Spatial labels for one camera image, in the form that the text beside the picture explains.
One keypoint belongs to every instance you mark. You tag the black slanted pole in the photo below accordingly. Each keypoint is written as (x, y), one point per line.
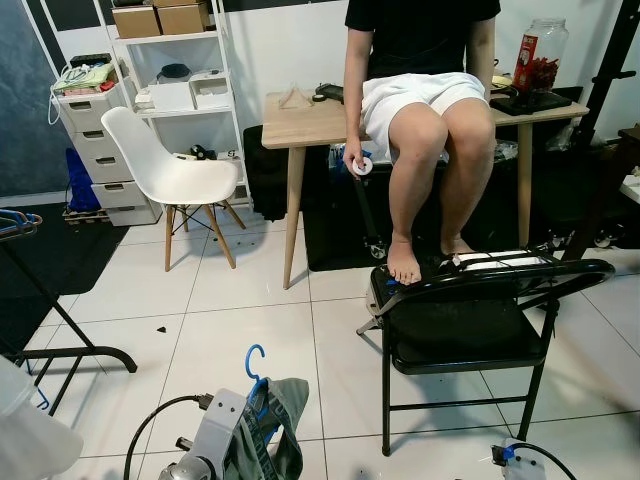
(604, 130)

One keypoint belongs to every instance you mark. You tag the black metal clothes rack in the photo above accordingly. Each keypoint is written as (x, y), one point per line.
(75, 352)

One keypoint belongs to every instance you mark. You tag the brown cardboard box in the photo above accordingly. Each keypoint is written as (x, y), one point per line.
(185, 17)
(137, 22)

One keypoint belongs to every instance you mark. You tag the white plastic chair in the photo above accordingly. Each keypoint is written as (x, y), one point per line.
(170, 175)

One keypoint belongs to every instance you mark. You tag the light wood table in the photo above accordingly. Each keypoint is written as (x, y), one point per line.
(294, 210)

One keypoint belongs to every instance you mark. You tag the grey green garment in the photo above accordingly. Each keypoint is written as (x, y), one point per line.
(285, 420)

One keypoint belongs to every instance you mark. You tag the white storage box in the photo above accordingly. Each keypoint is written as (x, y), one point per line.
(212, 92)
(170, 96)

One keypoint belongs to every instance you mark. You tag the black flat tray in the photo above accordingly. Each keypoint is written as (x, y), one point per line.
(530, 102)

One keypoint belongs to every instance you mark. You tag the white metal shelf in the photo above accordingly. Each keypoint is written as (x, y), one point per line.
(170, 40)

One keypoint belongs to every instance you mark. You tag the dark blue fabric bag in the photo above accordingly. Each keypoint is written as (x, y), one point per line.
(80, 185)

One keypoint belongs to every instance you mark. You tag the person in white shorts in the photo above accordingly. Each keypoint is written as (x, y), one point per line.
(430, 130)

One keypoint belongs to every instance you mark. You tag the glass jar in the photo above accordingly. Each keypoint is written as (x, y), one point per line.
(548, 45)

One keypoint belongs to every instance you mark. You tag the black folding chair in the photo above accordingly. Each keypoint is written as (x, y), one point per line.
(460, 335)

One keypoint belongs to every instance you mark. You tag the small black floor scrap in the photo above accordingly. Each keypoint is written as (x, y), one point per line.
(160, 327)

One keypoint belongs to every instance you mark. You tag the black floor mat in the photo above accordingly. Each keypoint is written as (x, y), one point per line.
(70, 250)

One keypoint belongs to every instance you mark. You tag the dark blue thin hanger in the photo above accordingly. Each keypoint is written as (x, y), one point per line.
(249, 362)

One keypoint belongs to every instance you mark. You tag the black rod with white knob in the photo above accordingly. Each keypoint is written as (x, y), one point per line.
(366, 215)

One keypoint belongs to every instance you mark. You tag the folded green cloth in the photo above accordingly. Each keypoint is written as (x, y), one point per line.
(85, 78)

